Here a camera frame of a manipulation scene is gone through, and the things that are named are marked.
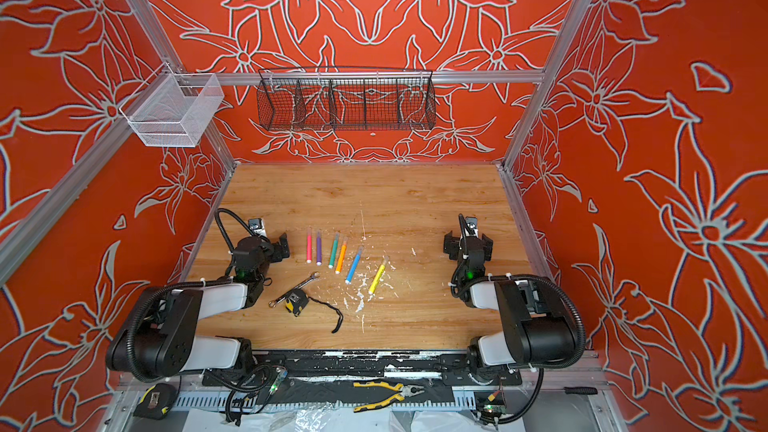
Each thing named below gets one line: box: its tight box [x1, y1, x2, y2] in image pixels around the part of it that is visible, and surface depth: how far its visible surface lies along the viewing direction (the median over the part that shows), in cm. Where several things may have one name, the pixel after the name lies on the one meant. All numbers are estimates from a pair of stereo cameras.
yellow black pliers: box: [353, 381, 425, 413], surface depth 71 cm
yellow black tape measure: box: [133, 383, 178, 420], surface depth 69 cm
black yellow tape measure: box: [285, 288, 343, 334], surface depth 83 cm
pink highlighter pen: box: [306, 227, 313, 264], surface depth 97 cm
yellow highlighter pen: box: [368, 255, 389, 295], surface depth 91 cm
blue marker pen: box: [345, 246, 364, 285], surface depth 92 cm
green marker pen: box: [328, 232, 340, 269], surface depth 96 cm
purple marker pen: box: [316, 230, 322, 267], surface depth 97 cm
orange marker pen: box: [335, 237, 348, 275], surface depth 94 cm
